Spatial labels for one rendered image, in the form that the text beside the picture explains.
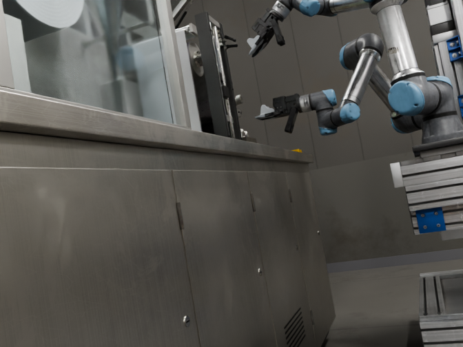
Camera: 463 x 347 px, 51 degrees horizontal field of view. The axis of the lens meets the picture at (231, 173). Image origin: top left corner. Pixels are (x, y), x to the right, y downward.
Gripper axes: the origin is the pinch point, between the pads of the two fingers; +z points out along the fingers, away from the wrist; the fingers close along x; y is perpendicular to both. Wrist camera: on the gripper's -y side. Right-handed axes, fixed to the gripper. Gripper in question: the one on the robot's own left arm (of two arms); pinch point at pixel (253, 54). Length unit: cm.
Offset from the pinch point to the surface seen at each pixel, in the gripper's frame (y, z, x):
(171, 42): -21, 10, 100
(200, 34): 3.9, 5.9, 43.8
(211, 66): -7.1, 12.8, 43.8
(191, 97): -4.5, 27.3, 36.0
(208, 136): -45, 21, 103
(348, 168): -46, 25, -211
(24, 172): -49, 29, 159
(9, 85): -37, 23, 156
